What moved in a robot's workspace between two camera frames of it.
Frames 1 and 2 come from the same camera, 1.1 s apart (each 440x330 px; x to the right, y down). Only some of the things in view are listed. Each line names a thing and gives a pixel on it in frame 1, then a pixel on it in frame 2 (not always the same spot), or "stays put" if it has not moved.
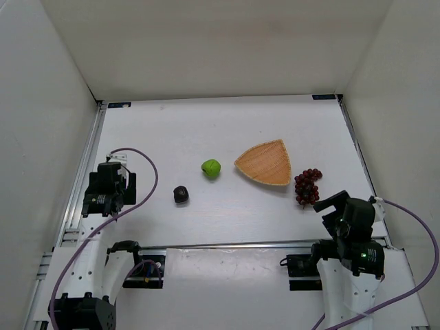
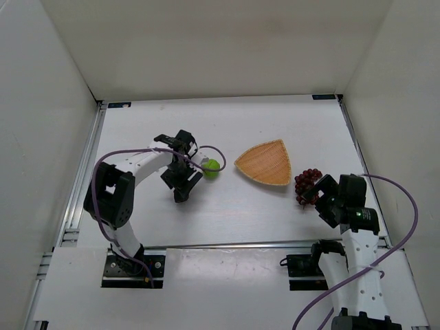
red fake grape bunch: (304, 189) stays put
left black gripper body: (101, 200) to (183, 177)
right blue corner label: (324, 97) stays put
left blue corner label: (120, 104) stays put
